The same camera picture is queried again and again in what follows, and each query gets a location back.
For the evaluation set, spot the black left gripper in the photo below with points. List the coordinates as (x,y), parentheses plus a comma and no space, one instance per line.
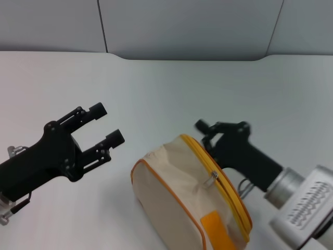
(44,159)

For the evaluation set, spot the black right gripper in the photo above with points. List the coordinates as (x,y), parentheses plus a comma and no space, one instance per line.
(242,151)

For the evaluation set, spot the beige food bag orange trim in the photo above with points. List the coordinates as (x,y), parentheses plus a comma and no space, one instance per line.
(177,187)

